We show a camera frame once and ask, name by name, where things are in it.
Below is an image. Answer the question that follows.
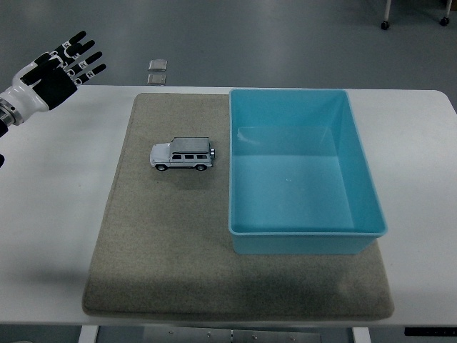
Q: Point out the blue plastic box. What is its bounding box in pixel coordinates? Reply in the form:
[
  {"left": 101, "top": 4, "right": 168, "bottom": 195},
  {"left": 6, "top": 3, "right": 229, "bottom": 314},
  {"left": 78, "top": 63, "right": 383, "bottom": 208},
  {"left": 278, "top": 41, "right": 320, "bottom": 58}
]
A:
[{"left": 227, "top": 88, "right": 388, "bottom": 256}]

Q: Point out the white toy car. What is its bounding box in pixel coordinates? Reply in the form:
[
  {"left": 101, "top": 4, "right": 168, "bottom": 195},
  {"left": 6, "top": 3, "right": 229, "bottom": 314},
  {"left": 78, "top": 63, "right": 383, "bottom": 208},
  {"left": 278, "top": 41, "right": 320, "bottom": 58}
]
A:
[{"left": 149, "top": 136, "right": 217, "bottom": 172}]

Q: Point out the white table leg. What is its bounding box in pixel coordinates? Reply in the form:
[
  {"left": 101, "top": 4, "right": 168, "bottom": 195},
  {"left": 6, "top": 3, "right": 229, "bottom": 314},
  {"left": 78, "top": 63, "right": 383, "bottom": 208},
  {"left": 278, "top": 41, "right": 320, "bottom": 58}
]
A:
[
  {"left": 351, "top": 327, "right": 372, "bottom": 343},
  {"left": 77, "top": 325, "right": 99, "bottom": 343}
]

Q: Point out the beige fabric mat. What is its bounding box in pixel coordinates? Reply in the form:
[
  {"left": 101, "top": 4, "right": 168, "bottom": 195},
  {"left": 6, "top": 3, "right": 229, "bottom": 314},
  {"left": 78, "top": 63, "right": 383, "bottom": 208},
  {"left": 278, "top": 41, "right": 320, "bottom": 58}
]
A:
[{"left": 81, "top": 92, "right": 395, "bottom": 319}]

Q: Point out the grey metal plate with screws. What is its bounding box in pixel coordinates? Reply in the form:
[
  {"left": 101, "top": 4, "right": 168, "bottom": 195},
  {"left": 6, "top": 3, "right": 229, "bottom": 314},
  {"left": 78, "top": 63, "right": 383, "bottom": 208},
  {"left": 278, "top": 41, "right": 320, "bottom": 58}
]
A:
[{"left": 142, "top": 327, "right": 322, "bottom": 343}]

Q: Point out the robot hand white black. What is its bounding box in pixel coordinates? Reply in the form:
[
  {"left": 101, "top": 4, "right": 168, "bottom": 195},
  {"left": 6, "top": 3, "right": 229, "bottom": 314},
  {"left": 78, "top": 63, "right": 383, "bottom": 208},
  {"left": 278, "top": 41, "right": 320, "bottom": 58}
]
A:
[{"left": 0, "top": 30, "right": 107, "bottom": 121}]

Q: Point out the black table control panel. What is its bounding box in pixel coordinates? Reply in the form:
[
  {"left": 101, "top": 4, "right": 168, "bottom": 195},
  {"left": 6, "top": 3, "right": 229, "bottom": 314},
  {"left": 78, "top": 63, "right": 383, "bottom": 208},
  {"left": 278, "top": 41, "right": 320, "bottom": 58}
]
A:
[{"left": 404, "top": 327, "right": 457, "bottom": 337}]

